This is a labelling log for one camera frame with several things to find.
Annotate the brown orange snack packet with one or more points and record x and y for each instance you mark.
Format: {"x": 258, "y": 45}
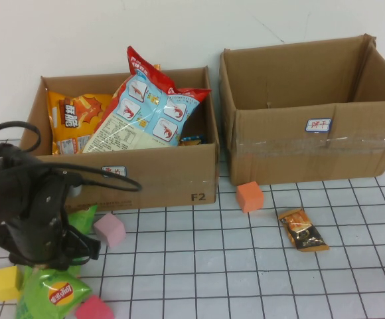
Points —
{"x": 303, "y": 231}

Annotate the light pink foam cube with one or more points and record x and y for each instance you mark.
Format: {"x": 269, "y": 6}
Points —
{"x": 111, "y": 231}

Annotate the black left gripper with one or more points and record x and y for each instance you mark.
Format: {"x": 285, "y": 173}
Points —
{"x": 41, "y": 219}

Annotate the green potato chip bag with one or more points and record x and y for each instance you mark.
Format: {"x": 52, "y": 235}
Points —
{"x": 46, "y": 292}

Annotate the magenta foam cube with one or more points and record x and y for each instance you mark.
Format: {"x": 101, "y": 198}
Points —
{"x": 94, "y": 309}

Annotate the red blue shrimp chip bag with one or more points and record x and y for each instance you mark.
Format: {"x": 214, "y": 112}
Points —
{"x": 139, "y": 113}

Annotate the cardboard box marked F2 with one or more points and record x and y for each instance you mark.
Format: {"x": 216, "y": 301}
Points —
{"x": 166, "y": 172}

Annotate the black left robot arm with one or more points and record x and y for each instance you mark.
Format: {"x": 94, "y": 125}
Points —
{"x": 0, "y": 186}

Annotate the orange snack bag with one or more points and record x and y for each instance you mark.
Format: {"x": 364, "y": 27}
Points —
{"x": 69, "y": 123}

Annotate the taped cardboard box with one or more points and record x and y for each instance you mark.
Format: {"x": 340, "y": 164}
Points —
{"x": 278, "y": 156}

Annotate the white black-grid tablecloth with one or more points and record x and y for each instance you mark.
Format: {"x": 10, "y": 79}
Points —
{"x": 212, "y": 266}

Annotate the orange foam cube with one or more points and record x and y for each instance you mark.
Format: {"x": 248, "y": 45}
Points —
{"x": 250, "y": 197}

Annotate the yellow foam cube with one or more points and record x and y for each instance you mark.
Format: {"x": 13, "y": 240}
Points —
{"x": 6, "y": 284}

